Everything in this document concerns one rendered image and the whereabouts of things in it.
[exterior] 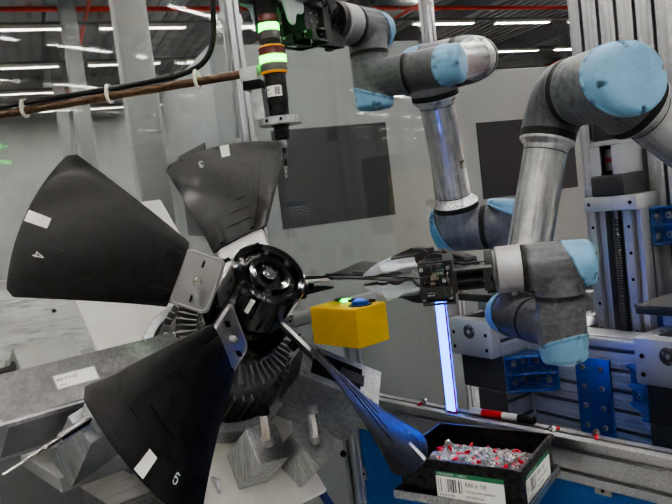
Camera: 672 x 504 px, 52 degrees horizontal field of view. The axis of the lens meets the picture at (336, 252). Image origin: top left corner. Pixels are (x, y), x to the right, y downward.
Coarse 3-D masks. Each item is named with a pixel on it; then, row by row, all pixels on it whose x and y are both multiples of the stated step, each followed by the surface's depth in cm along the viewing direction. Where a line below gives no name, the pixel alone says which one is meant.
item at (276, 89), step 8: (272, 72) 110; (280, 72) 110; (272, 80) 110; (280, 80) 110; (272, 88) 110; (280, 88) 110; (272, 96) 110; (280, 96) 110; (272, 104) 111; (280, 104) 110; (272, 112) 111; (280, 112) 110; (288, 112) 112; (280, 128) 111; (288, 128) 112; (280, 136) 111; (288, 136) 112
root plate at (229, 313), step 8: (224, 312) 99; (232, 312) 101; (224, 320) 99; (232, 320) 101; (216, 328) 97; (224, 328) 99; (232, 328) 101; (240, 328) 103; (224, 336) 99; (240, 336) 103; (224, 344) 99; (232, 344) 101; (240, 344) 103; (232, 352) 101; (232, 360) 101; (240, 360) 103
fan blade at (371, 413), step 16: (320, 352) 102; (352, 384) 103; (352, 400) 96; (368, 400) 101; (368, 416) 96; (384, 416) 101; (384, 432) 96; (400, 432) 101; (416, 432) 110; (384, 448) 92; (400, 448) 96; (400, 464) 92; (416, 464) 96
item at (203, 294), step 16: (192, 256) 105; (208, 256) 105; (192, 272) 105; (208, 272) 105; (176, 288) 104; (192, 288) 105; (208, 288) 106; (176, 304) 105; (192, 304) 105; (208, 304) 106
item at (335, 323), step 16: (320, 304) 165; (336, 304) 162; (368, 304) 156; (384, 304) 158; (320, 320) 161; (336, 320) 157; (352, 320) 153; (368, 320) 154; (384, 320) 158; (320, 336) 162; (336, 336) 158; (352, 336) 154; (368, 336) 154; (384, 336) 158
